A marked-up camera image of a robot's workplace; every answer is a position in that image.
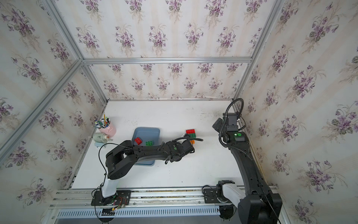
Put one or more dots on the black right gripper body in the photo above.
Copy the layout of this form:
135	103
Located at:
220	127

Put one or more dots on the red lego brick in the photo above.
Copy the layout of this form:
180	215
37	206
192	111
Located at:
138	141
190	131

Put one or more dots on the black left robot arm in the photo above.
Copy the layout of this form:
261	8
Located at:
122	158

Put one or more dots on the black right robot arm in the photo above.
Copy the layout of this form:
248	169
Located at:
257	203

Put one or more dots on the blue plastic tray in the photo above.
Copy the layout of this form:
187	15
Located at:
146	135

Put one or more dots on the pink pen holder cup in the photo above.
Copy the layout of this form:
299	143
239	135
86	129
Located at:
110	130

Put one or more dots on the pale green lotion bottle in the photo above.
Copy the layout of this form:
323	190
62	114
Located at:
101	138

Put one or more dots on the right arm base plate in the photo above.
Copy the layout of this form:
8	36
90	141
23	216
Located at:
211	197

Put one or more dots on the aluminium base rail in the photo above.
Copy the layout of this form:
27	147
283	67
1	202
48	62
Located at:
135	202

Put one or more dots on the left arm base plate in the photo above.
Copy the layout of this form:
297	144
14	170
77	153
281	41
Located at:
117	198

